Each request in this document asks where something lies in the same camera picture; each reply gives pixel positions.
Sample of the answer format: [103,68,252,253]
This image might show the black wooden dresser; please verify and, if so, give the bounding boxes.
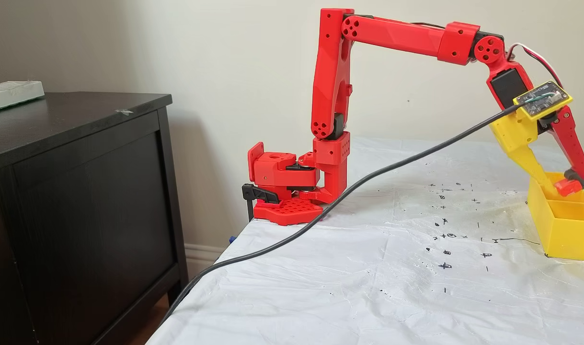
[0,92,191,345]

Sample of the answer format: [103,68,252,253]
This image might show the camera board on yellow mount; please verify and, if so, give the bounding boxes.
[513,80,573,120]

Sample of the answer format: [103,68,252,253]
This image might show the black table clamp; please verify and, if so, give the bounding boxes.
[241,184,280,223]

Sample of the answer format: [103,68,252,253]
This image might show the white plastic table cover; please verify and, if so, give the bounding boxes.
[146,136,584,345]

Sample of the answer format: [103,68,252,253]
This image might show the red-orange Starburst candy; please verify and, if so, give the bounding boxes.
[555,178,582,197]

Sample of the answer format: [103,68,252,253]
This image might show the black camera cable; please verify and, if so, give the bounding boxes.
[158,93,561,329]

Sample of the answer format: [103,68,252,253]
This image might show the white wall baseboard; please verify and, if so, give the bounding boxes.
[184,243,236,284]

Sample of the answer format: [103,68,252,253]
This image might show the red white black servo wire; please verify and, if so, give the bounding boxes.
[506,42,564,89]

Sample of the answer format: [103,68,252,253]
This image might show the white foam slab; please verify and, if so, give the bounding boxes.
[0,80,46,115]

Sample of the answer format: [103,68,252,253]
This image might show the yellow three-compartment box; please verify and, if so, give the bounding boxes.
[527,172,584,261]

